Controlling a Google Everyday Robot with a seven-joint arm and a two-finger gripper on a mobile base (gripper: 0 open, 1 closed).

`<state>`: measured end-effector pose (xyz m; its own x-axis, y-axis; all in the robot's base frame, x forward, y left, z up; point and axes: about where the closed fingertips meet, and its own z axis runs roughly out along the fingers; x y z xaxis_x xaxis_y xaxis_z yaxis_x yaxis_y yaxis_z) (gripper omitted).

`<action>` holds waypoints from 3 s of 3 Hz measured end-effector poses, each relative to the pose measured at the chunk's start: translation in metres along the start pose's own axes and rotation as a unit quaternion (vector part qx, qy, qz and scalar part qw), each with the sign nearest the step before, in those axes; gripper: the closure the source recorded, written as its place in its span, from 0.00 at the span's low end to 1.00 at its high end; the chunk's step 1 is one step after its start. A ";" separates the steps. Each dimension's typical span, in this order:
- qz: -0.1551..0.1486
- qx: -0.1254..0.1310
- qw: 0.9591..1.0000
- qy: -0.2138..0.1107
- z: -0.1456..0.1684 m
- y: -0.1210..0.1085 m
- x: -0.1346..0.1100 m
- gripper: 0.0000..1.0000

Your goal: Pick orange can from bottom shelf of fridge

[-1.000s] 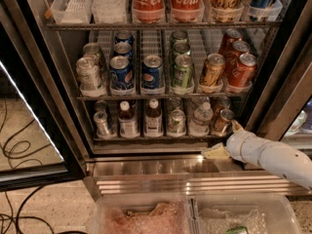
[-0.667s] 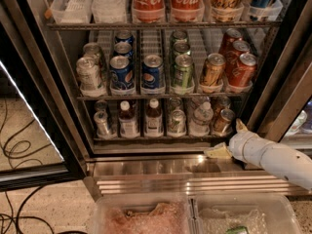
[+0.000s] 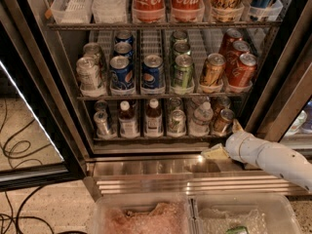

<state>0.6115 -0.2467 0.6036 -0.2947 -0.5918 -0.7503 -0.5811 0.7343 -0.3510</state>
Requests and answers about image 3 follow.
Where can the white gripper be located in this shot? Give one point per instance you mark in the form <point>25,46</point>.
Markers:
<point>234,145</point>

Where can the orange can shelf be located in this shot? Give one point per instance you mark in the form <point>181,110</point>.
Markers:
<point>220,103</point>
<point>223,121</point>
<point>212,70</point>

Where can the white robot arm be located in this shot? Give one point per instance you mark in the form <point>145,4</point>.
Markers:
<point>272,157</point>

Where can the front green can bottom shelf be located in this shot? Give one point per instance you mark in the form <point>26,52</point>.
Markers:
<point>177,126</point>

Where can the green can shelf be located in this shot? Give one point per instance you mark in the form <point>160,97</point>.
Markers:
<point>179,36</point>
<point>182,74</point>
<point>175,103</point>
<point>181,48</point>
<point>177,126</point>

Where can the rear green can bottom shelf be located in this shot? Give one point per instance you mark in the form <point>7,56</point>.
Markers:
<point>175,103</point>

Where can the front red Coke can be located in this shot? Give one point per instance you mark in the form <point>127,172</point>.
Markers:
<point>244,70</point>

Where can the red coke can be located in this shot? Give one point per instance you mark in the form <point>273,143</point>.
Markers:
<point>234,51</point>
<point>229,37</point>
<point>244,70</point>

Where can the orange can middle shelf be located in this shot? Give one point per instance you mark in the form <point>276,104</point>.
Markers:
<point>212,70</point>

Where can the front green can middle shelf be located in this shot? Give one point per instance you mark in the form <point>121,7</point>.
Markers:
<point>182,74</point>

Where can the green can in bin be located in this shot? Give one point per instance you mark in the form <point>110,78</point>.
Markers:
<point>237,230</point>

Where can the middle red Coke can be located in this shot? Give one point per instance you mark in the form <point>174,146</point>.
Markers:
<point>234,51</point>

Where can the rear red Coke can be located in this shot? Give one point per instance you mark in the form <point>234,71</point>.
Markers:
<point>229,37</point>

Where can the single right Pepsi can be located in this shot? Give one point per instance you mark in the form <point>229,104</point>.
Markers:
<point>152,74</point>

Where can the stainless steel fridge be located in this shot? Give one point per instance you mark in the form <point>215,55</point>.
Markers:
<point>153,164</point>

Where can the rear green can middle shelf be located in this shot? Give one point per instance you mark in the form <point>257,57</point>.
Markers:
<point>179,36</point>

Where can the front left Pepsi can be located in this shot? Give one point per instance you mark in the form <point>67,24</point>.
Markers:
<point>122,76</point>

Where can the front slim silver can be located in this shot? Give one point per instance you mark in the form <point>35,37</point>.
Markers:
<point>103,125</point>

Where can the slim silver can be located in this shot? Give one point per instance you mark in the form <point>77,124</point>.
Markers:
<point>103,125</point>
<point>101,105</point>

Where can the rear slim silver can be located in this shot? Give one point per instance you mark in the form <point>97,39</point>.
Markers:
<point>101,105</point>

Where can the gold can top shelf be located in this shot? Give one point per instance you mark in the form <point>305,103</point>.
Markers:
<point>225,10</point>

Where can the middle left Pepsi can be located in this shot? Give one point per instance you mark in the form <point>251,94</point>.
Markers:
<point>123,49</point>

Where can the rear left Pepsi can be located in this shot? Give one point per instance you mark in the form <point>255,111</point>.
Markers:
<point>124,36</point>

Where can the front white can middle shelf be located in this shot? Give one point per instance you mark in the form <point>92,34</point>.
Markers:
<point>91,84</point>

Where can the white can shelf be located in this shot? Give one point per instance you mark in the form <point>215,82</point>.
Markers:
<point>91,84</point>
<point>94,50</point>

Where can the rear white can middle shelf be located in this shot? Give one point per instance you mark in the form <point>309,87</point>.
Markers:
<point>94,50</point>

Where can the white ribbed container top shelf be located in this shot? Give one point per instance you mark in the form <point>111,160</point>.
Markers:
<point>109,11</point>

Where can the open fridge glass door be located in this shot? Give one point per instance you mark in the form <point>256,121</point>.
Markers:
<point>39,140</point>

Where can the empty clear tray top shelf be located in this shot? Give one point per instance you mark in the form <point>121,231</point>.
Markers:
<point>72,11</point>

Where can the front water bottle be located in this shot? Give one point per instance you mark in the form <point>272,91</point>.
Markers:
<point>202,116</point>

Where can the water bottle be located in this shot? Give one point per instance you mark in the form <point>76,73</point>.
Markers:
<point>195,102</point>
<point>202,116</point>

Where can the rear water bottle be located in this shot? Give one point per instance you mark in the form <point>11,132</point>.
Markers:
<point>195,102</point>

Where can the right tea bottle white cap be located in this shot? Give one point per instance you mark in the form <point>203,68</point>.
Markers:
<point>153,119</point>

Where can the tea bottle white cap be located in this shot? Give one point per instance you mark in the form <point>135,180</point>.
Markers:
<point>153,119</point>
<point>127,120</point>

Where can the right clear plastic bin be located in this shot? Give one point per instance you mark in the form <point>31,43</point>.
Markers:
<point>261,213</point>

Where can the clear plastic bin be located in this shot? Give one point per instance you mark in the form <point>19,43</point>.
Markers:
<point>261,213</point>
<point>143,213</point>

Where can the left tea bottle white cap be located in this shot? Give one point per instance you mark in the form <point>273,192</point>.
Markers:
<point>127,120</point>

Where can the left clear plastic bin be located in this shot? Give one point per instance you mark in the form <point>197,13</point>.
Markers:
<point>143,213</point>

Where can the right Coca-Cola bottle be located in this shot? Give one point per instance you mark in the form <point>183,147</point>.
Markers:
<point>185,10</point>

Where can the coca-cola bottle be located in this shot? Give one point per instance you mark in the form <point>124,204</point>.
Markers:
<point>185,10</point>
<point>149,10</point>

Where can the left Coca-Cola bottle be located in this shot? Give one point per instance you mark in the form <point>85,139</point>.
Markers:
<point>149,10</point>

